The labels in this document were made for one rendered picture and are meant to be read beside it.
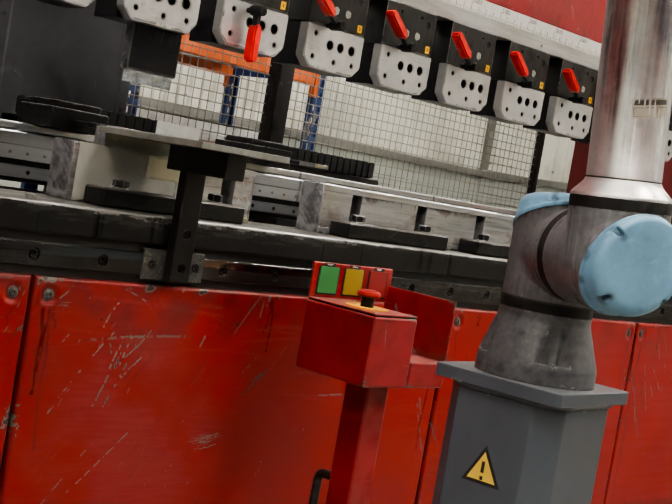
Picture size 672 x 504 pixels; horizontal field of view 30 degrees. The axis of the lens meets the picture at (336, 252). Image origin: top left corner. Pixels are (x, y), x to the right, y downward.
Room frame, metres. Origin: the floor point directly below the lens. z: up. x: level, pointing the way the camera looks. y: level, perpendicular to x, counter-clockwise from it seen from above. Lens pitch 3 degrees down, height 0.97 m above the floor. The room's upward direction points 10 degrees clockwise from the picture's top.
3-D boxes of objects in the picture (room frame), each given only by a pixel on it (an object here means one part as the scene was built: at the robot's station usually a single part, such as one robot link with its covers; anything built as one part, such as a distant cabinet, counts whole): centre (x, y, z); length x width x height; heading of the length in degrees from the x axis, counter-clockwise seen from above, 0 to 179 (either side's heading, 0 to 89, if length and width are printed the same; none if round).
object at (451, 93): (2.66, -0.18, 1.26); 0.15 x 0.09 x 0.17; 136
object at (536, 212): (1.56, -0.27, 0.94); 0.13 x 0.12 x 0.14; 18
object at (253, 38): (2.17, 0.21, 1.20); 0.04 x 0.02 x 0.10; 46
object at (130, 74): (2.10, 0.36, 1.13); 0.10 x 0.02 x 0.10; 136
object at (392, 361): (2.10, -0.09, 0.75); 0.20 x 0.16 x 0.18; 136
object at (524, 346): (1.57, -0.27, 0.82); 0.15 x 0.15 x 0.10
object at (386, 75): (2.51, -0.04, 1.26); 0.15 x 0.09 x 0.17; 136
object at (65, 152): (2.14, 0.32, 0.92); 0.39 x 0.06 x 0.10; 136
